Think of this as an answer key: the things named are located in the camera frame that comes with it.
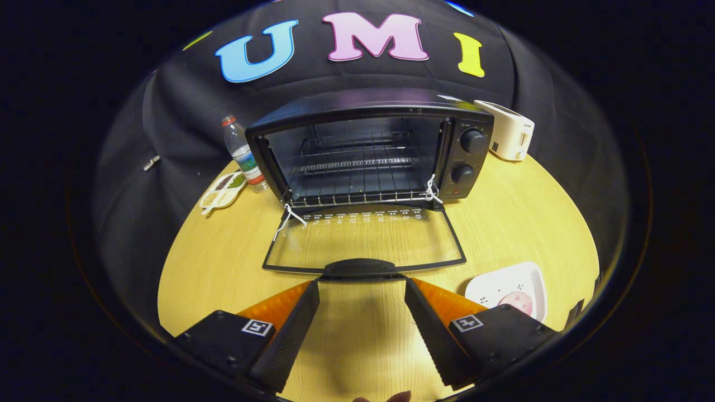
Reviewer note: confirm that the white bread toaster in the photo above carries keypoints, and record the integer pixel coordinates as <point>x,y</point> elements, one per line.
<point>505,131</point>

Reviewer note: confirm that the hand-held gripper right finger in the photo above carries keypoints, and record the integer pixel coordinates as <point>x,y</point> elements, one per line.
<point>433,340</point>

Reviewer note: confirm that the white square plate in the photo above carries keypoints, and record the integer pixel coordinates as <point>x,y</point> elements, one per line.
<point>503,282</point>

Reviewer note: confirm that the silver cloth clip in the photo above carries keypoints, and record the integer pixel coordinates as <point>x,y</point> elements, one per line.
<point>151,163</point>

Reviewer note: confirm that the pink round meat slice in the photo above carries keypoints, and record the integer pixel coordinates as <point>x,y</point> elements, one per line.
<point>519,301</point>

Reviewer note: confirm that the black toaster oven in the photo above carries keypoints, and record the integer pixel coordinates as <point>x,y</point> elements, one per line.
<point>357,103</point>

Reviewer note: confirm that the clear plastic water bottle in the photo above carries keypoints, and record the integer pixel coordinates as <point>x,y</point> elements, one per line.
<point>243,153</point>

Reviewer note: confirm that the white divided snack tray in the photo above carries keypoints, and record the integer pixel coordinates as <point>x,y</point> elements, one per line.
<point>223,190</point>

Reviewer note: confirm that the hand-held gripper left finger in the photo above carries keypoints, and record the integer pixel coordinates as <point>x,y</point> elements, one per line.
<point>290,340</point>

